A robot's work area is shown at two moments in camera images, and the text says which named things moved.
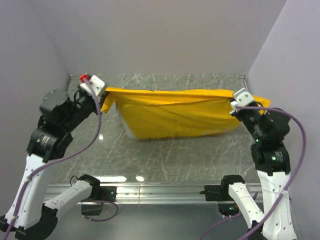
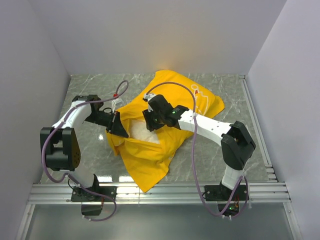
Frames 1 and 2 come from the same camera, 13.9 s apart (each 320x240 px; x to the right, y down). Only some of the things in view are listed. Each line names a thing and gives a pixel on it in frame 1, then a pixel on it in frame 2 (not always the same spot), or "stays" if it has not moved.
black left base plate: (93, 205) stays
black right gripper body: (251, 117) → (154, 121)
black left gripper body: (84, 105) → (102, 118)
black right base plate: (221, 193) stays
